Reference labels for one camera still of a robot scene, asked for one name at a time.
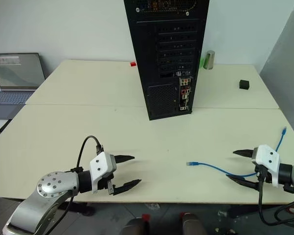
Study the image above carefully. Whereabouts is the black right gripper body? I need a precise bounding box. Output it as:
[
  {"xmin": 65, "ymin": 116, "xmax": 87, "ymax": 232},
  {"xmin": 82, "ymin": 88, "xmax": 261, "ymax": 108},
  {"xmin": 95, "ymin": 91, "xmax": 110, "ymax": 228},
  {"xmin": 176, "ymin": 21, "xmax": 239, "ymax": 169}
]
[{"xmin": 250, "ymin": 147, "xmax": 270, "ymax": 184}]

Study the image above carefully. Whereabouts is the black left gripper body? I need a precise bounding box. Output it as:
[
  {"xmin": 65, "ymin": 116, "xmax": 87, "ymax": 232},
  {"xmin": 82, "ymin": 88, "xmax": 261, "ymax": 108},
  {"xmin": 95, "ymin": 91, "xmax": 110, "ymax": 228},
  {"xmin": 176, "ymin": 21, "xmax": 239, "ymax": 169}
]
[{"xmin": 97, "ymin": 154, "xmax": 118, "ymax": 196}]

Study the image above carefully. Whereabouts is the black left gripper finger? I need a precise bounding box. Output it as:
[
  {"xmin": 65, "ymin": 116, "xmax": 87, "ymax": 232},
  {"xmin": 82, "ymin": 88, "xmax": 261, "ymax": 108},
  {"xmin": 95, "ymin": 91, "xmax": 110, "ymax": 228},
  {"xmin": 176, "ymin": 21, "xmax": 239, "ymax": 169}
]
[
  {"xmin": 114, "ymin": 154, "xmax": 136, "ymax": 164},
  {"xmin": 112, "ymin": 179, "xmax": 142, "ymax": 196}
]

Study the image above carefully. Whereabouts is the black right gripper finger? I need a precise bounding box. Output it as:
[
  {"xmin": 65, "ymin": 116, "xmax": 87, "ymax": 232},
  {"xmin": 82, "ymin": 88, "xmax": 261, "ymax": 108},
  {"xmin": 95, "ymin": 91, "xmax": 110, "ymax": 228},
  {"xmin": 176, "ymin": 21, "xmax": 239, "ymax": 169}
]
[
  {"xmin": 226, "ymin": 174, "xmax": 260, "ymax": 189},
  {"xmin": 232, "ymin": 148, "xmax": 254, "ymax": 159}
]

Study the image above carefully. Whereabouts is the dark rounded shape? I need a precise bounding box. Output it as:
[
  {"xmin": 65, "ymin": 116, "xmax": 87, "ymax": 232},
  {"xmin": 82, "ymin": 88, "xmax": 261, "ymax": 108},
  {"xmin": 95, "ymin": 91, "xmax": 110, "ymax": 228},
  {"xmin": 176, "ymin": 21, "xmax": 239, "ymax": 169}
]
[
  {"xmin": 180, "ymin": 212, "xmax": 208, "ymax": 235},
  {"xmin": 123, "ymin": 213, "xmax": 151, "ymax": 235}
]

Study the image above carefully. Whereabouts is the grey partition panel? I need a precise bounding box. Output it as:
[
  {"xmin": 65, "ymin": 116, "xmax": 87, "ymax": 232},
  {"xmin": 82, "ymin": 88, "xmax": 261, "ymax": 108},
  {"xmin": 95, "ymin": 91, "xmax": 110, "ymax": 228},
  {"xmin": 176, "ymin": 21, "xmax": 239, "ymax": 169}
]
[{"xmin": 258, "ymin": 0, "xmax": 294, "ymax": 145}]

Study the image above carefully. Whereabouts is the silver metal cup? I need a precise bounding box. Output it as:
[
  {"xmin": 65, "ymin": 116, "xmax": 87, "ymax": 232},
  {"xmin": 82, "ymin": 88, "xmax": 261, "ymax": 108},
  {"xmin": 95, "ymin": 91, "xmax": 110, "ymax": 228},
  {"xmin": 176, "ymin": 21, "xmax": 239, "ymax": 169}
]
[{"xmin": 203, "ymin": 50, "xmax": 216, "ymax": 70}]

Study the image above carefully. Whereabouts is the black computer tower case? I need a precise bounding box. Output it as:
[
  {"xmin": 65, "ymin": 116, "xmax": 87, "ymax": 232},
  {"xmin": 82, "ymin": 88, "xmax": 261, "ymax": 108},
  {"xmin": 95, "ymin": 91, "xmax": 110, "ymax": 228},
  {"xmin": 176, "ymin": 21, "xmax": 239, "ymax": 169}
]
[{"xmin": 123, "ymin": 0, "xmax": 210, "ymax": 121}]

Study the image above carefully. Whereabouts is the grey open laptop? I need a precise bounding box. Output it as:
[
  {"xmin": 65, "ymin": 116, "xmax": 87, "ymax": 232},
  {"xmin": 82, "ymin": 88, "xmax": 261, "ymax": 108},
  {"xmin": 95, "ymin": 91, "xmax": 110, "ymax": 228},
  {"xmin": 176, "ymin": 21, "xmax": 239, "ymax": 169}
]
[{"xmin": 0, "ymin": 52, "xmax": 47, "ymax": 120}]

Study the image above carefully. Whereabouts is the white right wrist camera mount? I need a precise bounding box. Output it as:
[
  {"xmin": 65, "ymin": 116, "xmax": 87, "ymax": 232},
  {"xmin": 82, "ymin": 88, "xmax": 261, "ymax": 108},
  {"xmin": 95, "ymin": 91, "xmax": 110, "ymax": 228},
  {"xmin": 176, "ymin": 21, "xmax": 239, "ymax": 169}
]
[{"xmin": 251, "ymin": 144, "xmax": 281, "ymax": 188}]

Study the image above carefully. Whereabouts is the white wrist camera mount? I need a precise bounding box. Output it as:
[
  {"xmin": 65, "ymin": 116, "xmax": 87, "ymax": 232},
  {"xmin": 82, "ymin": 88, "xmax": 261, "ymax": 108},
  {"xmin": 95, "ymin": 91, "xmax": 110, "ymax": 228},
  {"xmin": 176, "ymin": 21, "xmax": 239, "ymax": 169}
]
[
  {"xmin": 89, "ymin": 152, "xmax": 113, "ymax": 195},
  {"xmin": 251, "ymin": 144, "xmax": 281, "ymax": 188}
]

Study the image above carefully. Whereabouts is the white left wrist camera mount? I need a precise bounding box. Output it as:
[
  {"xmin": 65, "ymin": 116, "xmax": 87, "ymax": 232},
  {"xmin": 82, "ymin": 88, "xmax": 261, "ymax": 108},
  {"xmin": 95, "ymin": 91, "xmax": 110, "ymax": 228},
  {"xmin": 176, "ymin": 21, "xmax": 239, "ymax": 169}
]
[{"xmin": 89, "ymin": 152, "xmax": 113, "ymax": 195}]

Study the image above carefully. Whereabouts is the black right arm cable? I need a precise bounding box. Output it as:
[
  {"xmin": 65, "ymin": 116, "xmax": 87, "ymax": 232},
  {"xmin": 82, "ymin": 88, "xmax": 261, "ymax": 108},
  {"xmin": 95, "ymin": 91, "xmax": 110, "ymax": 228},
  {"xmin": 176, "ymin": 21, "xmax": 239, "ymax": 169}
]
[{"xmin": 254, "ymin": 164, "xmax": 294, "ymax": 226}]

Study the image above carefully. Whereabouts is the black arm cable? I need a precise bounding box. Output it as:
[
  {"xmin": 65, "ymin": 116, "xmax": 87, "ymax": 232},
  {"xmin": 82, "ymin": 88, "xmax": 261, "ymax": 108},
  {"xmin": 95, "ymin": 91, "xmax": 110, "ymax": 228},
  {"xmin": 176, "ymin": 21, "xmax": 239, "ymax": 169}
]
[
  {"xmin": 254, "ymin": 164, "xmax": 294, "ymax": 226},
  {"xmin": 61, "ymin": 136, "xmax": 105, "ymax": 222}
]

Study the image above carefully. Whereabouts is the blue ethernet cable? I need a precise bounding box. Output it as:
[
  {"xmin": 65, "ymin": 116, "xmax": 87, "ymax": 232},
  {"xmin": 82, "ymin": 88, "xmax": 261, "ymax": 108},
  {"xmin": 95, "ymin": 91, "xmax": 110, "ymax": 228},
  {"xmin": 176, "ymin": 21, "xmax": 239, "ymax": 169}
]
[{"xmin": 186, "ymin": 126, "xmax": 288, "ymax": 178}]

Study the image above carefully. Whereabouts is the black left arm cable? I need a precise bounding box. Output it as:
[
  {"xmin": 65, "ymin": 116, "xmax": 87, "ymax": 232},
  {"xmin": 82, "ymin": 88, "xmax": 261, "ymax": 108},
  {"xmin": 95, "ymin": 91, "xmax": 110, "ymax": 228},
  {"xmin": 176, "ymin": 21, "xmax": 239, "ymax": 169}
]
[{"xmin": 61, "ymin": 136, "xmax": 105, "ymax": 222}]

